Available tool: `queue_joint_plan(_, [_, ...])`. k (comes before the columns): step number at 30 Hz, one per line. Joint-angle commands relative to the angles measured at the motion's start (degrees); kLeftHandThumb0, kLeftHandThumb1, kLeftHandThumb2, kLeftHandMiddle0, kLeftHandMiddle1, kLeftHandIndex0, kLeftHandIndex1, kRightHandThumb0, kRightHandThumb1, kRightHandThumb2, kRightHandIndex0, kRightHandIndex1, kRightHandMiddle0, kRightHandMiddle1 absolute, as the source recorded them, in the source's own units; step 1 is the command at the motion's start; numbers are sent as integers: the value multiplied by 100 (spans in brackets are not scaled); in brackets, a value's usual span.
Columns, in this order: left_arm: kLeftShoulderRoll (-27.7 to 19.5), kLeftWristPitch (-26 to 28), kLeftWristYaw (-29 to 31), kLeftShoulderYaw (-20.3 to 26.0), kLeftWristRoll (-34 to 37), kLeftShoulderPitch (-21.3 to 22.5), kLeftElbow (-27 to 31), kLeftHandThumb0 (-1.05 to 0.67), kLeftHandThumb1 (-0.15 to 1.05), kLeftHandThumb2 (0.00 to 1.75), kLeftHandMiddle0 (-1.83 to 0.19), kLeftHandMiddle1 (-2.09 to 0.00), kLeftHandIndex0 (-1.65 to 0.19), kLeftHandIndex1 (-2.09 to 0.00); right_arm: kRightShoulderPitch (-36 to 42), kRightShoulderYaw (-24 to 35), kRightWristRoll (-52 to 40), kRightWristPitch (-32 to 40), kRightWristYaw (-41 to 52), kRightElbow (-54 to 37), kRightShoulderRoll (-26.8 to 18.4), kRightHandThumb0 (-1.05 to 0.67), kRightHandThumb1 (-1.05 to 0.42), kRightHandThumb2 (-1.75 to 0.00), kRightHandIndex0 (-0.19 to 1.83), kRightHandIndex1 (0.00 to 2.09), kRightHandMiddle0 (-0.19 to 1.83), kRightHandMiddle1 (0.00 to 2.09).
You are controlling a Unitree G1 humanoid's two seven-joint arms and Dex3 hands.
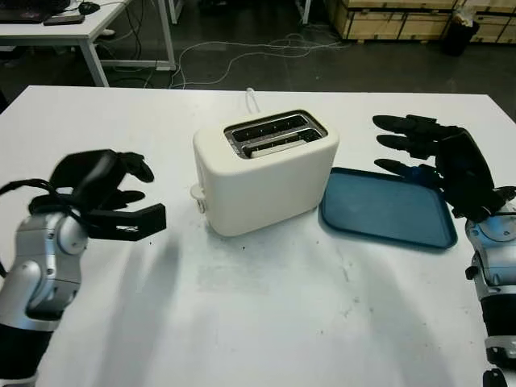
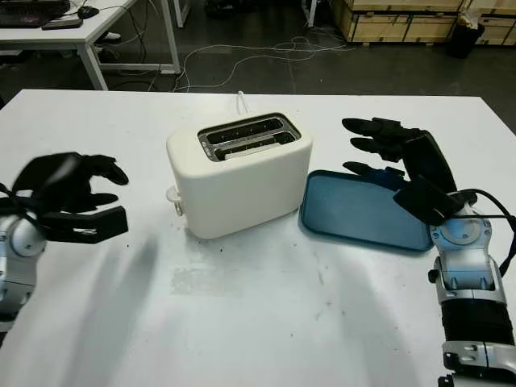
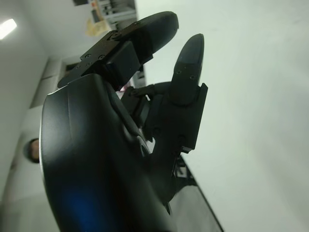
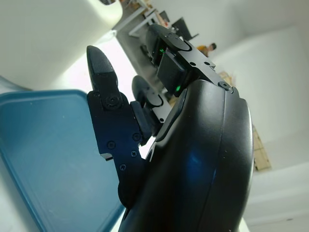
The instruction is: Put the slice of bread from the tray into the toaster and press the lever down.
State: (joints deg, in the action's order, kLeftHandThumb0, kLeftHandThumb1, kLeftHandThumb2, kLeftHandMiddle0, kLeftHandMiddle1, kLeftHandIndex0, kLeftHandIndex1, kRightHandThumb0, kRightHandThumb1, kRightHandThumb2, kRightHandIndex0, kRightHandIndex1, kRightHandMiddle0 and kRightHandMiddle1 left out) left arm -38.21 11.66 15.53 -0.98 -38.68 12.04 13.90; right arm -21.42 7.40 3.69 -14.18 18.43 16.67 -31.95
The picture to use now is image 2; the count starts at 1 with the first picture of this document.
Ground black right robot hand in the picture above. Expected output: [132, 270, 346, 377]
[341, 116, 460, 195]

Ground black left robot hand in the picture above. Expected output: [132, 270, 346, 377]
[10, 152, 131, 217]

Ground blue plastic tray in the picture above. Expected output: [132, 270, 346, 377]
[298, 169, 432, 253]

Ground cream white toaster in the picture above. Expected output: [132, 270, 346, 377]
[165, 111, 314, 240]

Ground black trash bin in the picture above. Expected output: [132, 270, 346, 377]
[444, 15, 486, 60]

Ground long wooden crate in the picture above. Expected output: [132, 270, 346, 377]
[328, 0, 465, 44]

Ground short wooden crate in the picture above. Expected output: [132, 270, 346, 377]
[463, 0, 516, 47]

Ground white office desk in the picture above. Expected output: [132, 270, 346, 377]
[0, 0, 181, 92]

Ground dark smartphone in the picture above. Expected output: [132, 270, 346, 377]
[40, 17, 82, 31]

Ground black laptop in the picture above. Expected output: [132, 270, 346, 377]
[0, 0, 71, 29]

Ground white table leg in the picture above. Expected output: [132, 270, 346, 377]
[298, 0, 318, 28]
[164, 0, 193, 30]

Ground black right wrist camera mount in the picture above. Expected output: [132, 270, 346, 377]
[392, 174, 465, 227]

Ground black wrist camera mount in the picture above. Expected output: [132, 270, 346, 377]
[392, 174, 465, 227]
[40, 205, 131, 246]

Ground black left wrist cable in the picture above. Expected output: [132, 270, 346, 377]
[0, 182, 42, 222]

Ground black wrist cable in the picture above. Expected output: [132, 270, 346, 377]
[0, 182, 42, 222]
[458, 188, 516, 280]

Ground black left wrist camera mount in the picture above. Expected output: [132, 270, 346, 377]
[40, 205, 131, 246]

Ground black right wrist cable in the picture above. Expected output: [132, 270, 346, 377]
[458, 188, 516, 280]

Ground white floor cable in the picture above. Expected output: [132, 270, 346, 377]
[173, 35, 356, 92]

